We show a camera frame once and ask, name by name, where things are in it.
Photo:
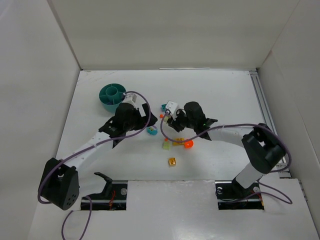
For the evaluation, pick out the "yellow-orange square lego brick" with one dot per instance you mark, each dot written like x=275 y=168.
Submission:
x=172 y=162

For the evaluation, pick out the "teal round divided container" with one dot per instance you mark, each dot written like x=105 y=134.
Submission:
x=111 y=93

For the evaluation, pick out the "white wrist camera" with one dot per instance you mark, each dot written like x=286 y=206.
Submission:
x=171 y=109
x=130 y=98

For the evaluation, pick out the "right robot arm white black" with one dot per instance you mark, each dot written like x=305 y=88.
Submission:
x=264 y=149

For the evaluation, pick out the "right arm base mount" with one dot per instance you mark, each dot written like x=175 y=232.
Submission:
x=231 y=198

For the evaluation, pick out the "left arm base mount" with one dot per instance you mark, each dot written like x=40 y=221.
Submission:
x=113 y=196

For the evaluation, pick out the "yellow lego brick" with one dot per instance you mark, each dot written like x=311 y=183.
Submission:
x=178 y=142

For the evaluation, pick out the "aluminium rail at table edge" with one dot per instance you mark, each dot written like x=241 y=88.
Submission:
x=268 y=120

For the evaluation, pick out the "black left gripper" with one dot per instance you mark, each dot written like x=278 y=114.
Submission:
x=144 y=116

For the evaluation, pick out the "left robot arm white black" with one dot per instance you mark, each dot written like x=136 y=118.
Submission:
x=59 y=184

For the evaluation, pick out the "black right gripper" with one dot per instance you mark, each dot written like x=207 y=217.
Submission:
x=175 y=122

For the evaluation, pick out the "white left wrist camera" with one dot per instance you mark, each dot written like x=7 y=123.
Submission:
x=130 y=98

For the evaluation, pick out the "teal square lego brick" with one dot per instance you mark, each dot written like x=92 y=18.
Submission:
x=163 y=107

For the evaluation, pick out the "teal egg-shaped lego piece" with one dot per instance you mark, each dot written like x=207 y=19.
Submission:
x=152 y=130

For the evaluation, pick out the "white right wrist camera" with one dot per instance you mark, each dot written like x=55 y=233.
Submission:
x=171 y=109

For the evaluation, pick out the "pale green lego brick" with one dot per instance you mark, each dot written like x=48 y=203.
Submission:
x=166 y=145

